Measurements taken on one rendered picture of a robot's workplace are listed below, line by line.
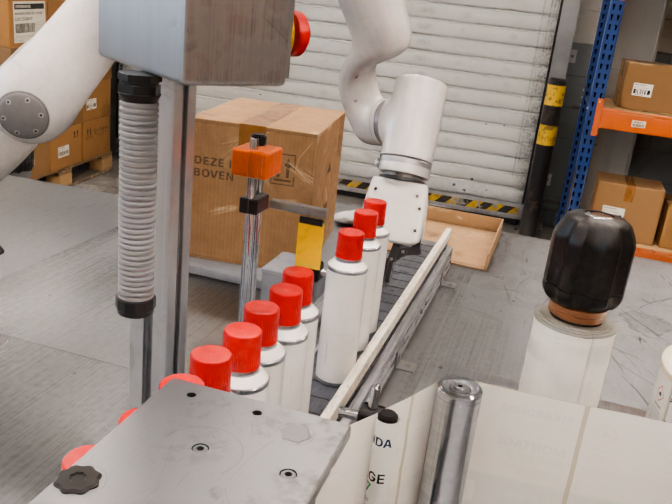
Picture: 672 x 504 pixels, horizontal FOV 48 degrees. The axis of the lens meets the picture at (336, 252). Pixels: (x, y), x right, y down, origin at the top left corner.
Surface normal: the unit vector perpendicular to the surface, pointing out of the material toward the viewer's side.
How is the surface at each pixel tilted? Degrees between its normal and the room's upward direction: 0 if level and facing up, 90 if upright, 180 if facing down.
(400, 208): 70
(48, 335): 0
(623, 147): 90
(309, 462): 0
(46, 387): 0
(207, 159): 90
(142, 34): 90
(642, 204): 90
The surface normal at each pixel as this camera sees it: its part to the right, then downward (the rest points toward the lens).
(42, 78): 0.30, 0.14
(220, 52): 0.60, 0.32
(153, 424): 0.11, -0.94
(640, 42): -0.25, 0.29
